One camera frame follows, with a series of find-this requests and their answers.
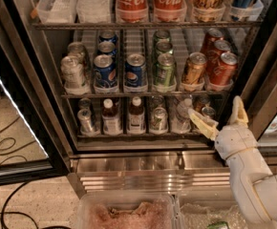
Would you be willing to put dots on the blue pepsi can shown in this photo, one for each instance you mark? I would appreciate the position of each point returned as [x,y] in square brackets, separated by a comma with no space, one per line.
[108,48]
[108,35]
[135,70]
[105,71]

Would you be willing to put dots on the silver slim can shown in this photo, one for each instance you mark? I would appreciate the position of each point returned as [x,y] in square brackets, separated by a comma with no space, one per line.
[85,103]
[87,122]

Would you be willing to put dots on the white clear container top shelf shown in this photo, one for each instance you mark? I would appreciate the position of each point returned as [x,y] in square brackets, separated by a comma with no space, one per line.
[93,11]

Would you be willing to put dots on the rear green can bottom shelf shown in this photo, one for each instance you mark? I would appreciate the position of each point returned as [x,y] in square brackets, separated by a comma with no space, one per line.
[157,101]

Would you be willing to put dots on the clear plastic bin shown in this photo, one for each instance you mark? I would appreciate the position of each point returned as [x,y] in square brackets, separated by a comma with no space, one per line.
[126,210]
[199,208]

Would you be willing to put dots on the green soda can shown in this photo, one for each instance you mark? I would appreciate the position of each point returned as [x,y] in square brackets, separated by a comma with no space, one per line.
[162,47]
[161,35]
[164,70]

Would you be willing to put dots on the green can shelf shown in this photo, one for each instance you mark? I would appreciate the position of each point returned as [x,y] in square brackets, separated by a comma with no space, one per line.
[157,101]
[159,121]

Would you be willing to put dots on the stainless steel fridge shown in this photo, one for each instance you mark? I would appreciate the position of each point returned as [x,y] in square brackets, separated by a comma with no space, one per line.
[167,163]

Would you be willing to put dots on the clear water bottle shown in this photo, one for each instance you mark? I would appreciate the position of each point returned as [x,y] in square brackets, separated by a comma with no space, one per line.
[181,120]

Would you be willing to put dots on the gold bottle top shelf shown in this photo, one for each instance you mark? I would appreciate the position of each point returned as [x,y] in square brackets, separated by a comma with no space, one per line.
[207,10]

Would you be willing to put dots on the right brown tea bottle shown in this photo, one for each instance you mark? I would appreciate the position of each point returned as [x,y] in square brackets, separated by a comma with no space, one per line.
[136,117]

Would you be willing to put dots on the front green soda can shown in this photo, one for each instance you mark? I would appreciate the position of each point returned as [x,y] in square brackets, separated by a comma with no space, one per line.
[164,70]

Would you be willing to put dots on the right closed fridge door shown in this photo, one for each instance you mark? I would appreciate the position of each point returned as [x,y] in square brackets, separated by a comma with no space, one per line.
[260,96]

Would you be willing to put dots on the left coca-cola bottle top shelf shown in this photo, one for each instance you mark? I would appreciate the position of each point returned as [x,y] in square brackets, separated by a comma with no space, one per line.
[132,10]

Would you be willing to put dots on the rear blue pepsi can left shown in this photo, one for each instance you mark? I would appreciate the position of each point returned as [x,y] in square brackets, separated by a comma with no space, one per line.
[108,35]

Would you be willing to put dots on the rear silver slim can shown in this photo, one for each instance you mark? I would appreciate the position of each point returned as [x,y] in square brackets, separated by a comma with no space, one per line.
[85,103]

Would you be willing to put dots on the front gold can bottom shelf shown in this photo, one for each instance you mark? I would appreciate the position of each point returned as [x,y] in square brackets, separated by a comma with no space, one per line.
[208,112]

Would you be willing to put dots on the empty clear tray top shelf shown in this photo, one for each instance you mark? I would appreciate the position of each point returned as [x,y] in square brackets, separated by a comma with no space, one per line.
[56,11]

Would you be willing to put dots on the front silver slim can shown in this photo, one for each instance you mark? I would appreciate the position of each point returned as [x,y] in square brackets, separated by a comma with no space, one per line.
[87,122]

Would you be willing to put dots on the green can in bin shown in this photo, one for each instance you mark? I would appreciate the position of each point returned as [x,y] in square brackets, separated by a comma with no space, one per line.
[218,225]

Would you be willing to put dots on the rear gold can bottom shelf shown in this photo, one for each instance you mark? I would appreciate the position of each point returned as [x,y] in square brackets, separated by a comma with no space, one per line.
[201,101]

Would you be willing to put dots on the coca-cola bottle shelf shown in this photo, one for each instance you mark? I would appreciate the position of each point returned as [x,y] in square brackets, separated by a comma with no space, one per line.
[132,10]
[167,10]

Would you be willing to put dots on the right coca-cola bottle top shelf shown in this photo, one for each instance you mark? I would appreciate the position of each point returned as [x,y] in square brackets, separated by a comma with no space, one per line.
[167,10]

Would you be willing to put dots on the blue bottle top shelf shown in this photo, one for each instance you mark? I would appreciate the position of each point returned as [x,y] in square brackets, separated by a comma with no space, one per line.
[241,8]

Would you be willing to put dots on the white soda can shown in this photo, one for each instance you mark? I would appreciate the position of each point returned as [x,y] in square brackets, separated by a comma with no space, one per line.
[73,73]
[79,50]

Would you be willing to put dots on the rear white soda can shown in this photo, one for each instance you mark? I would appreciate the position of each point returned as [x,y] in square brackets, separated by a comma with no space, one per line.
[79,50]

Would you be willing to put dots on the middle blue pepsi can left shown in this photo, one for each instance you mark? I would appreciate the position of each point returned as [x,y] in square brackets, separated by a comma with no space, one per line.
[108,48]

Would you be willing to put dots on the middle green soda can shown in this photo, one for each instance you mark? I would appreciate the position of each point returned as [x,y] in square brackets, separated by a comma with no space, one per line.
[162,47]

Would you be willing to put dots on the left brown tea bottle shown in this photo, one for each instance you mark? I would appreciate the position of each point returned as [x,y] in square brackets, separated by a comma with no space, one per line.
[111,118]

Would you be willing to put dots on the open glass fridge door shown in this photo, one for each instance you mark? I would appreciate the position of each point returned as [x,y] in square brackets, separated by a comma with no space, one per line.
[29,145]

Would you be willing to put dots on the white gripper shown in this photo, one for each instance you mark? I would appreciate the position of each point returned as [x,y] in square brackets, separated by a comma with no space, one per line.
[234,141]

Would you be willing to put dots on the red coke can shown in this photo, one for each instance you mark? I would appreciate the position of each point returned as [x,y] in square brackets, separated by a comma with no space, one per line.
[222,73]
[210,37]
[213,53]

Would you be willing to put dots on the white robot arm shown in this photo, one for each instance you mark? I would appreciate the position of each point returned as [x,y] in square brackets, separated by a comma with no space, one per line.
[252,183]

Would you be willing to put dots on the blue pepsi can centre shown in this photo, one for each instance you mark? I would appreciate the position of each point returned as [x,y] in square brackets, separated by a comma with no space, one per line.
[135,70]

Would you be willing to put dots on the right clear plastic bin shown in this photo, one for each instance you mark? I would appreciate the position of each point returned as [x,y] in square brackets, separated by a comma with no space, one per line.
[199,208]

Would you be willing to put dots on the gold soda can middle shelf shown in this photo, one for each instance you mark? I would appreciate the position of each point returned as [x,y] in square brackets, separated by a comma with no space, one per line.
[194,67]

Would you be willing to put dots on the front green can bottom shelf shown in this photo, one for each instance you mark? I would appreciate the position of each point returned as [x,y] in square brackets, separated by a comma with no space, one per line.
[159,121]

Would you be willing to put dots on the brown tea bottle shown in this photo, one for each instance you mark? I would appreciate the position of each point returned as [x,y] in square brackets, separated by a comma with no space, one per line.
[111,118]
[136,117]

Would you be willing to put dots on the left clear plastic bin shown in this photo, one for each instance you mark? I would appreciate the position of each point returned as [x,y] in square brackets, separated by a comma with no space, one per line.
[126,210]

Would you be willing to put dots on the front blue pepsi can left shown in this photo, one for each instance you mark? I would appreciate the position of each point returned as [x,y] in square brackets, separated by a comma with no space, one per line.
[105,71]

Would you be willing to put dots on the rear green soda can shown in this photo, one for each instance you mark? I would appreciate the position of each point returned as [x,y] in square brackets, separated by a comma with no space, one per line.
[161,35]

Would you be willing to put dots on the front white soda can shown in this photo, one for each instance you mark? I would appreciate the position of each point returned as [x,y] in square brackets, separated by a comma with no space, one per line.
[73,73]

